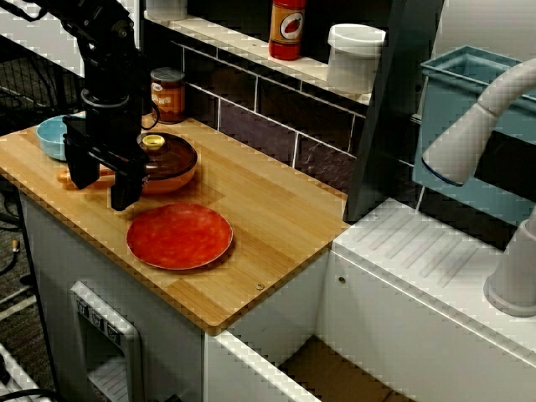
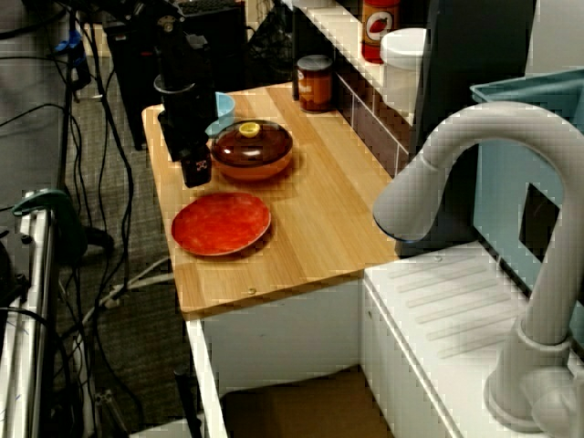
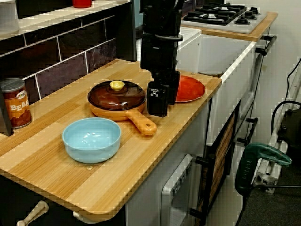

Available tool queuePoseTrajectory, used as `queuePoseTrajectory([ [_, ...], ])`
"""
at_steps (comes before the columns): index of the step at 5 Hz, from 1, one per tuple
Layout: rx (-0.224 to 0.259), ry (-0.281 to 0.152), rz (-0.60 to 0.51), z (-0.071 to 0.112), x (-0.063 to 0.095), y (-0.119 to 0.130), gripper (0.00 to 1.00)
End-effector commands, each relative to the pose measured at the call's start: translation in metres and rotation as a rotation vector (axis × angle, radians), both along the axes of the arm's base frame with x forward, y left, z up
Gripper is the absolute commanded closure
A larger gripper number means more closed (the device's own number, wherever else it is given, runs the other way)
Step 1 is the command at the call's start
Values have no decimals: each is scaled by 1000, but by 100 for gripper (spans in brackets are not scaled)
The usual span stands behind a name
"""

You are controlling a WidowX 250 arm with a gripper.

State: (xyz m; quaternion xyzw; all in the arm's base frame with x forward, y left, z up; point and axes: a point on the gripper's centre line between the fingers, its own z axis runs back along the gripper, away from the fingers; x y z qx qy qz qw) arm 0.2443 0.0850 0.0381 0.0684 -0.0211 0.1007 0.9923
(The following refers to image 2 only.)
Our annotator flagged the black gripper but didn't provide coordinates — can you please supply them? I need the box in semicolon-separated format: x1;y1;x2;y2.
157;84;218;187

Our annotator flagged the red round plate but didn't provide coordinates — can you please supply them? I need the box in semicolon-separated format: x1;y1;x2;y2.
171;192;273;257

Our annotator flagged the brown glass lid yellow knob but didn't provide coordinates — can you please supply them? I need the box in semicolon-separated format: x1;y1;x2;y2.
211;120;294;168

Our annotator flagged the orange toy frying pan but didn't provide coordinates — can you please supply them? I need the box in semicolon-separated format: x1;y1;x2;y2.
210;131;295;183

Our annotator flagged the light blue bowl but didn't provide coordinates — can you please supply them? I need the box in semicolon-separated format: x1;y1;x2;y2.
204;91;236;138

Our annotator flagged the black box cabinet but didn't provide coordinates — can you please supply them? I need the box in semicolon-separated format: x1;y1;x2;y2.
102;0;247;151

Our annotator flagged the brown beans can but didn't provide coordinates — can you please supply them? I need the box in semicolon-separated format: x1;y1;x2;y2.
296;54;335;113

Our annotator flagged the black mesh basket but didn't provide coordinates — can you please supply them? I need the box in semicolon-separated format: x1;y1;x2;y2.
248;6;296;83

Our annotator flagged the green power drill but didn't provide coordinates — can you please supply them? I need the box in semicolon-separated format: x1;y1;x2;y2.
11;189;88;266

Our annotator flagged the blue plastic clip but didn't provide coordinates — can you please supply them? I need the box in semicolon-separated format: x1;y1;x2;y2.
54;30;89;88

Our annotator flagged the white plastic cup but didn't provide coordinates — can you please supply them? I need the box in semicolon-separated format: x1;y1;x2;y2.
380;27;429;111

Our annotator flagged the white toy sink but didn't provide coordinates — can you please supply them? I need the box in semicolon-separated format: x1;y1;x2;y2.
362;241;584;438

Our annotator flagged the black cabinet panel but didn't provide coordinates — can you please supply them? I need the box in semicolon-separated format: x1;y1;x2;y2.
410;0;536;256

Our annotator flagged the grey toy faucet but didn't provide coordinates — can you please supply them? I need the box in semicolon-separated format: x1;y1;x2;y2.
372;100;584;433

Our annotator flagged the long black hanging cable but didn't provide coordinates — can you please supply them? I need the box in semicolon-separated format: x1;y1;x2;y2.
86;22;136;288

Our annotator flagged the white floor cable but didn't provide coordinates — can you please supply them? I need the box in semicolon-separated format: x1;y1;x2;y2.
81;255;177;325

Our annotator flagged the aluminium frame rail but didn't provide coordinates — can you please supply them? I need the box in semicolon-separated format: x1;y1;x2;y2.
0;191;60;438

